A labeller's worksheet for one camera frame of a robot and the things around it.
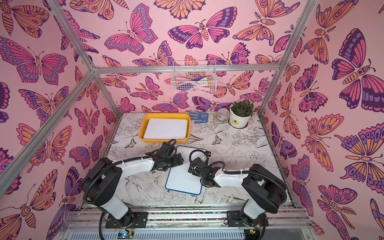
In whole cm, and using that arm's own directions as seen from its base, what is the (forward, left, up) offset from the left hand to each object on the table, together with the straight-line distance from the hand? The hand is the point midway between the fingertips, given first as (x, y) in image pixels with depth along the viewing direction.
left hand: (181, 162), depth 92 cm
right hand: (-3, -8, 0) cm, 9 cm away
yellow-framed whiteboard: (+25, +14, +2) cm, 29 cm away
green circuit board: (-37, +25, -4) cm, 45 cm away
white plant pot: (+28, -39, +6) cm, 48 cm away
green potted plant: (+31, -41, +16) cm, 54 cm away
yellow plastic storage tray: (+28, +29, +5) cm, 41 cm away
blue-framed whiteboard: (-11, 0, +2) cm, 12 cm away
